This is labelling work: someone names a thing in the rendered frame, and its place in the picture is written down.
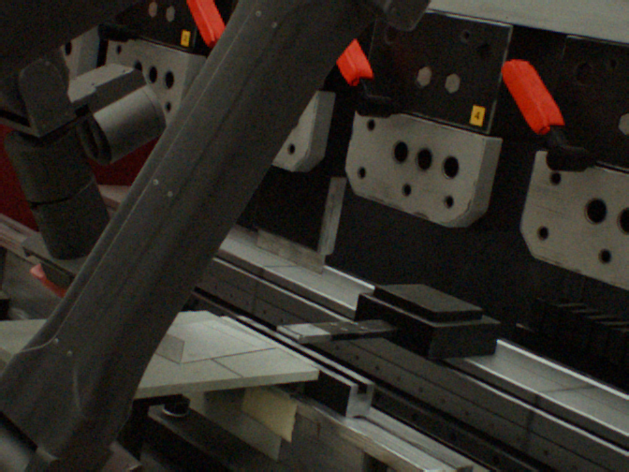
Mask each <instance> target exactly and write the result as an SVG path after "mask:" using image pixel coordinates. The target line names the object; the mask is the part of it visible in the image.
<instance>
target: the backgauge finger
mask: <svg viewBox="0 0 629 472"><path fill-rule="evenodd" d="M483 313H484V310H483V309H481V308H478V307H476V305H473V304H471V303H468V302H464V301H462V300H460V299H457V298H454V297H451V296H449V295H446V294H445V293H444V292H443V291H439V290H437V289H434V288H430V287H428V286H424V285H393V286H375V287H374V288H373V292H361V293H359V294H358V300H357V305H356V310H355V316H354V321H343V322H325V323H308V324H291V325H278V327H277V333H279V334H281V335H282V336H284V337H286V338H288V339H289V340H291V341H294V342H296V343H298V344H299V343H312V342H326V341H340V340H354V339H368V338H384V339H386V340H389V341H390V343H393V344H395V345H397V346H399V347H403V348H405V349H408V350H410V351H412V352H414V353H416V354H417V355H418V356H420V357H423V358H425V359H427V360H435V359H446V358H458V357H468V356H479V355H490V354H495V351H496V347H497V342H498V338H499V332H500V329H501V322H499V321H497V319H493V318H491V317H487V316H484V315H483Z"/></svg>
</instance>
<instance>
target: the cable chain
mask: <svg viewBox="0 0 629 472"><path fill-rule="evenodd" d="M528 327H529V329H532V330H533V332H543V333H544V334H545V335H546V336H547V337H551V338H559V340H560V342H561V343H563V344H567V345H575V346H576V348H578V349H581V350H585V352H586V350H588V351H591V354H592V355H593V356H596V357H600V358H607V359H608V361H609V362H610V363H614V364H618V365H619V364H624V366H625V368H627V369H628V370H629V321H626V320H625V322H622V320H621V318H620V317H618V316H615V315H605V313H604V312H603V311H601V309H590V307H589V305H586V304H584V303H574V302H573V301H572V299H571V298H568V297H563V298H561V301H560V302H551V303H546V301H544V300H542V299H534V300H533V302H532V306H531V311H530V315H529V320H528Z"/></svg>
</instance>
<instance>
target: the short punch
mask: <svg viewBox="0 0 629 472"><path fill-rule="evenodd" d="M346 182H347V177H344V176H325V175H316V174H314V173H311V172H308V171H307V172H305V171H290V170H285V169H283V168H280V167H277V166H273V165H271V166H270V168H269V169H268V171H267V172H266V174H265V176H264V177H263V180H262V181H261V183H260V187H259V192H257V199H256V208H255V215H254V220H253V226H254V227H255V228H256V229H259V231H258V232H257V237H256V247H257V248H260V249H263V250H265V251H267V252H269V253H272V254H274V255H276V256H279V257H281V258H284V259H287V260H289V261H291V263H295V264H297V265H299V266H301V267H303V268H305V269H307V270H309V271H313V272H315V273H319V274H322V270H323V265H324V259H325V255H330V254H331V253H332V252H333V249H334V244H335V238H336V233H337V228H338V223H339V217H340V212H341V207H342V202H343V197H344V191H345V187H346Z"/></svg>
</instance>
